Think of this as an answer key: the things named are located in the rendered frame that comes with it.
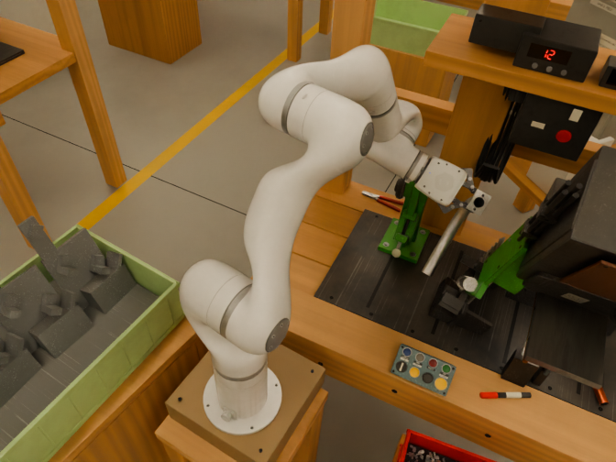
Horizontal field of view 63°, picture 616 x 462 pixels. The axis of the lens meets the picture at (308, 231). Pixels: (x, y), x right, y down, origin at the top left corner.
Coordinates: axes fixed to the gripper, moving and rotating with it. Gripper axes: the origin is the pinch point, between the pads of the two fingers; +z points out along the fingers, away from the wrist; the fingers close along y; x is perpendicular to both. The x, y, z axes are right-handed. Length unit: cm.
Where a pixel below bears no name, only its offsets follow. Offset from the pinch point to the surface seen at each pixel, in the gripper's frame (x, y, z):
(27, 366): -14, -95, -77
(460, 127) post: 17.3, 17.5, -11.3
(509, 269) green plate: -5.8, -10.7, 14.7
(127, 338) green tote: -9, -76, -59
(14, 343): -16, -90, -82
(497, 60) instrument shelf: -6.5, 30.1, -14.1
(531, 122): -2.4, 22.8, 1.0
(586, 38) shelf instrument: -11.1, 41.8, -0.2
